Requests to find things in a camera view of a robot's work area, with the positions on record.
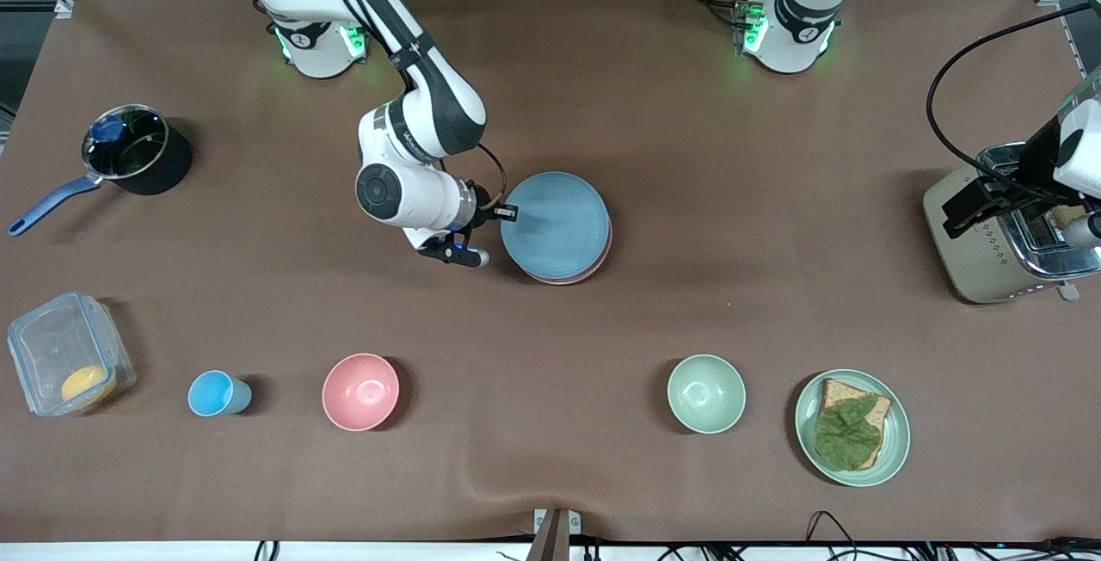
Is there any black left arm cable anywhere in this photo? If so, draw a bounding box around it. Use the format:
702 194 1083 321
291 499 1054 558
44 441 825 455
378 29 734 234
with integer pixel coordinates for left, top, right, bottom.
926 2 1101 200

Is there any clear plastic food container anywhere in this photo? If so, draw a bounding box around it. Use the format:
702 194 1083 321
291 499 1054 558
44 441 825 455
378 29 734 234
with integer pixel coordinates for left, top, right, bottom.
7 291 137 417

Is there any brown table cover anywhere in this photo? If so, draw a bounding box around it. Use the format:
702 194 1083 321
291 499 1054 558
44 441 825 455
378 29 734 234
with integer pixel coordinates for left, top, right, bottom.
0 0 1101 545

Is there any glass lid blue knob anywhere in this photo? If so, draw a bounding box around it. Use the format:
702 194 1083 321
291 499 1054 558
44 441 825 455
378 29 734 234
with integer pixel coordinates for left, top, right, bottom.
82 105 169 182

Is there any pink bowl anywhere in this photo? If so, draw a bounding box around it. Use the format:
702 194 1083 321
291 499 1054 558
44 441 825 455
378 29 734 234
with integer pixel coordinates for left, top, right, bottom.
322 353 401 433

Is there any beige metal toaster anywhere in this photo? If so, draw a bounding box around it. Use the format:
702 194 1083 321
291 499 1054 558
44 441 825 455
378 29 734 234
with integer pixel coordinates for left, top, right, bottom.
922 144 1101 305

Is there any metal table bracket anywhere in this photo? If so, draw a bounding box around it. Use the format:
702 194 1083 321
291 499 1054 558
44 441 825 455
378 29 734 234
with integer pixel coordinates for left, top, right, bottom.
533 508 582 561

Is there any blue cup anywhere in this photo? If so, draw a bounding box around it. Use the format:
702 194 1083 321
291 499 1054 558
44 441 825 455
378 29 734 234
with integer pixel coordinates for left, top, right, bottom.
188 369 253 417

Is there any blue plate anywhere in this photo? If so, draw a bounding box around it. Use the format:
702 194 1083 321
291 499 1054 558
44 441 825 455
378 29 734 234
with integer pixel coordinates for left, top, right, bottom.
500 170 612 280

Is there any green plate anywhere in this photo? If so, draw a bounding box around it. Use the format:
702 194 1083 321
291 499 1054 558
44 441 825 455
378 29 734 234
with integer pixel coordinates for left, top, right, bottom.
794 368 911 488

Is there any green lettuce leaf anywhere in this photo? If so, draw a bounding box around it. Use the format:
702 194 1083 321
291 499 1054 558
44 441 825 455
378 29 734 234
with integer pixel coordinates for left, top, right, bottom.
814 395 883 472

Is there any brown bread slice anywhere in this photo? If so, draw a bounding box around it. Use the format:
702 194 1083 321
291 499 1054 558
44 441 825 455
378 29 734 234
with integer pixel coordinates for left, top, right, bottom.
817 378 894 470

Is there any yellow round food piece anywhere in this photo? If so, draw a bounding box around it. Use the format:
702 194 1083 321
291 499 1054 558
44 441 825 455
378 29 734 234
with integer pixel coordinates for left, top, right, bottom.
60 365 117 407

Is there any black saucepan blue handle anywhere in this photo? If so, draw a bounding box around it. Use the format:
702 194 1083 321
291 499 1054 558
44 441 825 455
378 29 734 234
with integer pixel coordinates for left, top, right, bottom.
7 103 192 237

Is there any pink plate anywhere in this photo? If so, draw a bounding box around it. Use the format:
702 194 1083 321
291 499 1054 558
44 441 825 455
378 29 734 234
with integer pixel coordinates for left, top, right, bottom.
525 225 614 287

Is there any green bowl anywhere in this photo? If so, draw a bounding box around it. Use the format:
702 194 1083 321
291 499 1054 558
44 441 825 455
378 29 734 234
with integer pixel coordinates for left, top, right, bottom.
667 354 747 435

